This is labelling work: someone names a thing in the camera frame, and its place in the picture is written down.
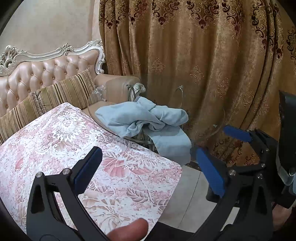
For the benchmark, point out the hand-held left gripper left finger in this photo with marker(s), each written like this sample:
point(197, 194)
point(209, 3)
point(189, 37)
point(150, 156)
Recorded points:
point(89, 168)

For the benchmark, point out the gold patterned curtain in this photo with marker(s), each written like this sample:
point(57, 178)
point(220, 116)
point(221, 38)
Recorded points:
point(208, 58)

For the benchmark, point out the pink floral blanket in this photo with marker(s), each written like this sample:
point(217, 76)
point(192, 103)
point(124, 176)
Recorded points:
point(46, 143)

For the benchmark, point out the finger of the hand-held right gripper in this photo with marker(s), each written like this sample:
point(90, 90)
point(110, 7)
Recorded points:
point(211, 196)
point(238, 133)

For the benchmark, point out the round glass side table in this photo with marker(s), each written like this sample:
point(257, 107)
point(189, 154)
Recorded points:
point(203, 125)

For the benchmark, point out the person's left hand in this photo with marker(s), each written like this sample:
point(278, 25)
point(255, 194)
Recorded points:
point(129, 230)

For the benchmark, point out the light blue long-sleeve shirt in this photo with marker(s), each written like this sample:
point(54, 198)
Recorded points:
point(129, 113)

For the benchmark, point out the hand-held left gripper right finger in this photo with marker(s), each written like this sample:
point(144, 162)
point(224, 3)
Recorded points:
point(210, 171)

